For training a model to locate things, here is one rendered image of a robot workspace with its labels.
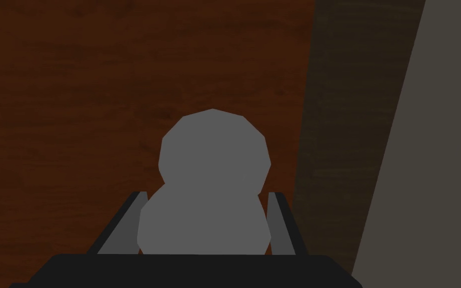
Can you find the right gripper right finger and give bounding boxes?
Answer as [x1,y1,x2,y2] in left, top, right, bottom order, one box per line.
[266,191,310,256]

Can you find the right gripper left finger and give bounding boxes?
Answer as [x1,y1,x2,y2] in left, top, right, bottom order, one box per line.
[86,191,149,255]

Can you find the grey door knob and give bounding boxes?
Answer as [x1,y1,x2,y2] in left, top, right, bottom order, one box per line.
[136,107,273,256]

